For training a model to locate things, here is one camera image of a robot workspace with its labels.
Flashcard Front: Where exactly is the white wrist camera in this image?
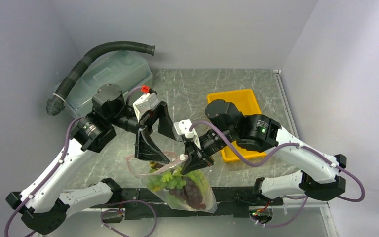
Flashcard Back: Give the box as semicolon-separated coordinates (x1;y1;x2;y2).
132;85;159;121
172;119;201;149

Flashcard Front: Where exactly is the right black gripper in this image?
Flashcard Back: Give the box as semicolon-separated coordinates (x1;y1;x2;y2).
179;126;237;173

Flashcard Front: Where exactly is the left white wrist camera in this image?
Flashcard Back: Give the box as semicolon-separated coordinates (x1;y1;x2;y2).
132;85;159;121

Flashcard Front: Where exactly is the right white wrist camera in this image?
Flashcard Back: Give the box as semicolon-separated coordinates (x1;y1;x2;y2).
172;119;201;149

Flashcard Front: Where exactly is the purple grape bunch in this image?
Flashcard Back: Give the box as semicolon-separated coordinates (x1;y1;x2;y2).
168;177;206;210

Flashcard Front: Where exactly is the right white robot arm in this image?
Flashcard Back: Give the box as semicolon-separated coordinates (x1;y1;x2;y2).
173;99;346;205

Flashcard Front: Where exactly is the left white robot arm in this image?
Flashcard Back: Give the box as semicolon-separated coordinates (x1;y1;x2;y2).
6;84;174;235

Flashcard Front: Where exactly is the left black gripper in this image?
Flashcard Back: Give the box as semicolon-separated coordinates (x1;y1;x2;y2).
109;101;182;163

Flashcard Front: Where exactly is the clear lidded storage box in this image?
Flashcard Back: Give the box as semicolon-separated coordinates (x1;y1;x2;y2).
65;51;153;118

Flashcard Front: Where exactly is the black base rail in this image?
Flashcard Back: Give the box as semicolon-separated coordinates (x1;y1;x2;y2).
93;187;283;220

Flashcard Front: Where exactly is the clear pink zip top bag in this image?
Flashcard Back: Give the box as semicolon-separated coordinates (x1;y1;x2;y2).
125;151;217;213

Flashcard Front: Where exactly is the black corrugated hose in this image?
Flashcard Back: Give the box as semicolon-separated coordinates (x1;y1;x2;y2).
45;41;156;117

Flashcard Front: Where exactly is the green grape bunch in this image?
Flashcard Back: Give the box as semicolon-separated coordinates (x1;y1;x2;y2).
148;167;187;192

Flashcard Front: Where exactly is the yellow plastic tray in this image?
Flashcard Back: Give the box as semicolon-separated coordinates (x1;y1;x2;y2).
207;89;266;161

